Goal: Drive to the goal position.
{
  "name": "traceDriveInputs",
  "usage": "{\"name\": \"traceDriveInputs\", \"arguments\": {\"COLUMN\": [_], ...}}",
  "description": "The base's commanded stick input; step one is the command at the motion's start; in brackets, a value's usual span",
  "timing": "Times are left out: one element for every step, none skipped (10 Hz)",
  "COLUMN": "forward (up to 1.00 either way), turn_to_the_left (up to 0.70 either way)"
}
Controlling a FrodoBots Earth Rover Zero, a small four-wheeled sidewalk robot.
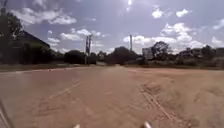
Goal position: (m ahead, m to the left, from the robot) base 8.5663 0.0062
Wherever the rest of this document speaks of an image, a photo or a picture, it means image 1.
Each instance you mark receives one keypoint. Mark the roadside sign board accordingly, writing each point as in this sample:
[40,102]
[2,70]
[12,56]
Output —
[147,53]

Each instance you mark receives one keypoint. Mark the low building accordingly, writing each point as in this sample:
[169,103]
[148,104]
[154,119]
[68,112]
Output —
[191,52]

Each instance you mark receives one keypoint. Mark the row of dark trees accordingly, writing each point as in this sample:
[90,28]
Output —
[116,56]

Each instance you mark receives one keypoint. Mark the robot's own part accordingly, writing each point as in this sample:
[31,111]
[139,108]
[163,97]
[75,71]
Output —
[77,126]
[147,125]

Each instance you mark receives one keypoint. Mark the reddish brown dirt road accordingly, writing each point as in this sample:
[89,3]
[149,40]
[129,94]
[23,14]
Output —
[110,96]

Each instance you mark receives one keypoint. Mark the dark building with pitched roof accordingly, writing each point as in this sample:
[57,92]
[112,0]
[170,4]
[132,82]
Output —
[28,46]

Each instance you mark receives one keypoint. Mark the utility pole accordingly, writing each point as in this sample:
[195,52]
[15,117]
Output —
[87,49]
[131,42]

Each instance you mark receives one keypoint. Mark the grass verge strip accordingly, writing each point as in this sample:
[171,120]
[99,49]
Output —
[23,67]

